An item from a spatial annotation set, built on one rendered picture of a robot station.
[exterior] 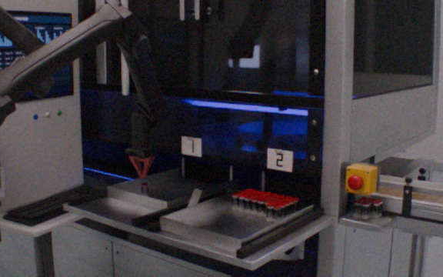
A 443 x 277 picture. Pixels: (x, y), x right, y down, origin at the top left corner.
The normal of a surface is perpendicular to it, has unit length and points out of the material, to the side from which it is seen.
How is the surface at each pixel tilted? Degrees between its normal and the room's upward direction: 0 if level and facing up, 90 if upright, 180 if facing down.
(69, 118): 90
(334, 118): 90
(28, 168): 90
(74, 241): 90
